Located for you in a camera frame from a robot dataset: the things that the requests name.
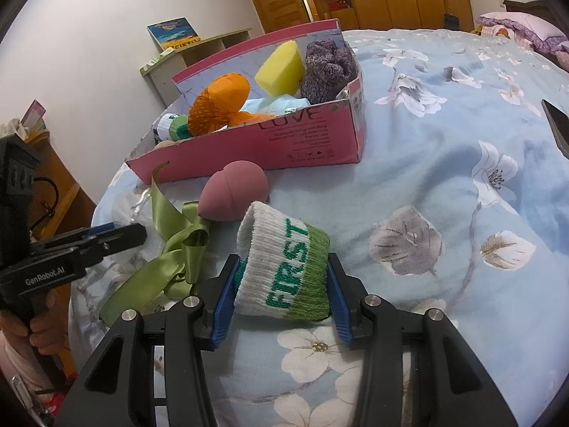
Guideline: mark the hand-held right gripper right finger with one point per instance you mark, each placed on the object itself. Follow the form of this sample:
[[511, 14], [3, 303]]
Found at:
[[340, 316]]

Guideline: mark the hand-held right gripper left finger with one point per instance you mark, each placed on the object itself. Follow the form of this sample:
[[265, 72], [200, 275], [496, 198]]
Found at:
[[222, 307]]

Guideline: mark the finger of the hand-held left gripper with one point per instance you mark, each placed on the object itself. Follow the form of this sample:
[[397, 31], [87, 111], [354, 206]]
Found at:
[[100, 231], [115, 238]]

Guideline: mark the white green lettered sock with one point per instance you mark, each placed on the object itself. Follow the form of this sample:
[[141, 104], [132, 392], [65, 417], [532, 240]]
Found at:
[[280, 267]]

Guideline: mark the beige round puff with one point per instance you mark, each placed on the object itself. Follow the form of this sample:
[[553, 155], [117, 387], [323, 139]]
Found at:
[[163, 144]]

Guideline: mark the orange cloth bundle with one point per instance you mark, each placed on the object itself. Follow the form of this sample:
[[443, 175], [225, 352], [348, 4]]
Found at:
[[218, 102]]

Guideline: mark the pink cardboard box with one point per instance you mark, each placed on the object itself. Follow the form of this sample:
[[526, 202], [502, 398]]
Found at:
[[302, 142]]

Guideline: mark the light green towel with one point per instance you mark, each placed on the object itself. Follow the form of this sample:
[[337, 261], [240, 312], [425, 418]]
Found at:
[[275, 104]]

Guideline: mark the yellow sponge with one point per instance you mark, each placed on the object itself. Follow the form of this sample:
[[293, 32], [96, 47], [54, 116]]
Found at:
[[280, 69]]

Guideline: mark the person's left forearm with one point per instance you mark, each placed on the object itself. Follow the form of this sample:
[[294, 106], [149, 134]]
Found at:
[[17, 364]]

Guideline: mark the person's left hand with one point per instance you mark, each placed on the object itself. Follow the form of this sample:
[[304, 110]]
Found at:
[[42, 324]]

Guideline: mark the white organza bag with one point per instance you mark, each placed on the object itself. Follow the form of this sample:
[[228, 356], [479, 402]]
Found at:
[[129, 209]]

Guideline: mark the green satin ribbon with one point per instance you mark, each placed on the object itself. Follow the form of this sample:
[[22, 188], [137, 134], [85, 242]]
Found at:
[[146, 280]]

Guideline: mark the wooden desk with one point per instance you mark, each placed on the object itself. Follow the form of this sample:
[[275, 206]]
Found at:
[[58, 173]]

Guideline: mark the pink makeup sponge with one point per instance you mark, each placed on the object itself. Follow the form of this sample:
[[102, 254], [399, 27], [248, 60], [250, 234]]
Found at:
[[233, 191]]

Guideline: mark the beige shelf unit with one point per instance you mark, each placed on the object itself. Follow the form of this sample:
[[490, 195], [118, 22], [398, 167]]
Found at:
[[158, 78]]

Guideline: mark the green white packet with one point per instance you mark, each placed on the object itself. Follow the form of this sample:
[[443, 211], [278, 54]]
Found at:
[[158, 58]]

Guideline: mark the blue yellow painting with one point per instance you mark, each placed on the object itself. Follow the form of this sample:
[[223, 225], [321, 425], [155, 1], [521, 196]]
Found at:
[[173, 33]]

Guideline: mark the purple knitted sock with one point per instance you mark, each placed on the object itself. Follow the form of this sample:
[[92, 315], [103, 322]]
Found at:
[[326, 71]]

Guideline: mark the dark smartphone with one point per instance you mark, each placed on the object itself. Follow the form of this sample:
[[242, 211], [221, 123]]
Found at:
[[558, 124]]

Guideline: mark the dark bag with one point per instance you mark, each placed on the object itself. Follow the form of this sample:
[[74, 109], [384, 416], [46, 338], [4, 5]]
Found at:
[[451, 22]]

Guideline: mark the purple ruffled pillow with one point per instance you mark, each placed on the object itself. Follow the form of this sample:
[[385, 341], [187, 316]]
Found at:
[[520, 26]]

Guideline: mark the pink pillow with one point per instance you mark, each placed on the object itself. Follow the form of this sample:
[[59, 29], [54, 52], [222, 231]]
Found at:
[[562, 55]]

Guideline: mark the dark wooden headboard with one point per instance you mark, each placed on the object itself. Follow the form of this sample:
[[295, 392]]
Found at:
[[529, 6]]

